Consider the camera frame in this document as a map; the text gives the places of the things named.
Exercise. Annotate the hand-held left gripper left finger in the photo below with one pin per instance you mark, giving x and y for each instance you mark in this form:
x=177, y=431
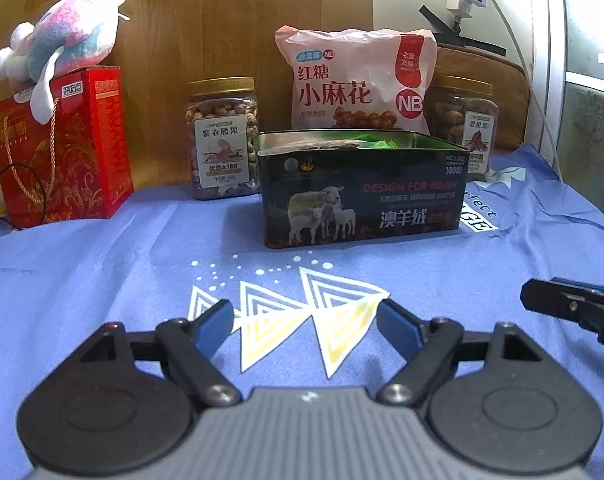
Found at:
x=214, y=325

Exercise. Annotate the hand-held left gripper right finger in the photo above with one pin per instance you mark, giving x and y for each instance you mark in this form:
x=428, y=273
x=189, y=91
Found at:
x=397, y=327

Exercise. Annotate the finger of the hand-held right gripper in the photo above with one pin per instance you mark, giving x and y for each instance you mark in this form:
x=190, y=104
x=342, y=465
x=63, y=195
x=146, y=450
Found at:
x=562, y=305
x=587, y=283

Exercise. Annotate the black tin box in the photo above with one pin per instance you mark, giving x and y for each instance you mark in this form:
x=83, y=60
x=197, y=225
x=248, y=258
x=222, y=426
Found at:
x=362, y=195

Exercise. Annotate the green snack packet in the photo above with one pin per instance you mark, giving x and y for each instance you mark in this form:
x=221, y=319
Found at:
x=377, y=141

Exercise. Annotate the blue printed cloth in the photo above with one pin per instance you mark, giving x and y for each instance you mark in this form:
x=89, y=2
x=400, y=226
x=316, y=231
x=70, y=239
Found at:
x=131, y=260

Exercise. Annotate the frosted glass window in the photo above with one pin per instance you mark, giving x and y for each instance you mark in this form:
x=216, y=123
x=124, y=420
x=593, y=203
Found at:
x=597, y=110

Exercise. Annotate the clear nut jar gold lid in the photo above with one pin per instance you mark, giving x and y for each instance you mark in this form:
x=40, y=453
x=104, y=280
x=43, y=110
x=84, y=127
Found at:
x=221, y=135
x=462, y=115

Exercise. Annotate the brown padded board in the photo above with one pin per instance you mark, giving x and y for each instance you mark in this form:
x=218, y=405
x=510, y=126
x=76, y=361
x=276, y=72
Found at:
x=507, y=100

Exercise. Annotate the red gift box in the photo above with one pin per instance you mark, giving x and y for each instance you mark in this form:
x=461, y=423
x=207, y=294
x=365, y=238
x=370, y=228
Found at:
x=81, y=160

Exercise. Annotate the pink snack bag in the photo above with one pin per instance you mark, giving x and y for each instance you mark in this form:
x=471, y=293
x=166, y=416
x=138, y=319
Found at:
x=352, y=85

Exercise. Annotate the black tape strips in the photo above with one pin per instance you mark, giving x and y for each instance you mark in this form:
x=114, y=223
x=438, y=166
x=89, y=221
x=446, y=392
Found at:
x=477, y=45

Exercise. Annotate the wooden headboard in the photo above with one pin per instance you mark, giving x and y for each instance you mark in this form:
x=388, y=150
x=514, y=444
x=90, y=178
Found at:
x=206, y=10

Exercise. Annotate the pink blue plush toy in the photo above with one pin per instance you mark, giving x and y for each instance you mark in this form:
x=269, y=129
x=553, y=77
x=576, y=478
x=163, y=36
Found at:
x=71, y=25

